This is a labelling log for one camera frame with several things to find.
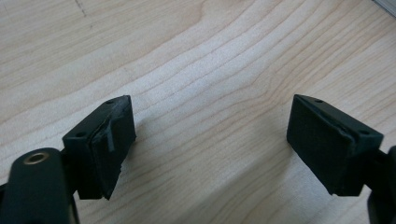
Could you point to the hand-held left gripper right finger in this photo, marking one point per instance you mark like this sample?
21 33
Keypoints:
323 146

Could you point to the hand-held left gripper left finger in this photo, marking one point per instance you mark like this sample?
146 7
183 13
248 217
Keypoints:
102 146

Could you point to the grey metal strip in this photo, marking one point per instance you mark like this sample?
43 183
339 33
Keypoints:
387 5

